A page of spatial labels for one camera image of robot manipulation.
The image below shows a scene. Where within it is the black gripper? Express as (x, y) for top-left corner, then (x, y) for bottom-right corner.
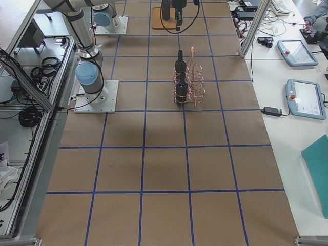
(171, 0), (187, 31)

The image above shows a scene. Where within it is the dark wine bottle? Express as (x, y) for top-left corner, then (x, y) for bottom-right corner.
(175, 71), (189, 106)
(161, 0), (171, 21)
(175, 50), (187, 79)

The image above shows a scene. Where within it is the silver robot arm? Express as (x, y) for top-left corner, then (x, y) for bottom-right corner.
(92, 1), (187, 32)
(45, 1), (108, 108)

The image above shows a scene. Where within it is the wooden tray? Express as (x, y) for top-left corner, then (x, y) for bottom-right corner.
(151, 7), (180, 30)

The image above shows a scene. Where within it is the far teach pendant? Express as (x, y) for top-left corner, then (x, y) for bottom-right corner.
(277, 40), (319, 67)

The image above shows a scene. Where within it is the teach pendant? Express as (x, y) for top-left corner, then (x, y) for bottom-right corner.
(277, 40), (319, 67)
(285, 79), (326, 120)

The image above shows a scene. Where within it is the black power adapter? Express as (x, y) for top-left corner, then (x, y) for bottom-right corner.
(261, 107), (282, 117)

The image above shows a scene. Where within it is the near teach pendant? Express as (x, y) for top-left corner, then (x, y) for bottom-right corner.
(285, 79), (326, 120)

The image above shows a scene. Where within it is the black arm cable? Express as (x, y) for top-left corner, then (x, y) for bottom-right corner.
(160, 0), (201, 34)

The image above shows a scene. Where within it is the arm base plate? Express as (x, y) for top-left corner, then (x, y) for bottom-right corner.
(73, 80), (119, 113)
(95, 15), (129, 36)

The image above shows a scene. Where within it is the copper wire bottle basket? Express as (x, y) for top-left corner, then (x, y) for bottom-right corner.
(173, 46), (206, 106)

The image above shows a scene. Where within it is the aluminium frame post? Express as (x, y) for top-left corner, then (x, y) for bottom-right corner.
(239, 0), (271, 58)

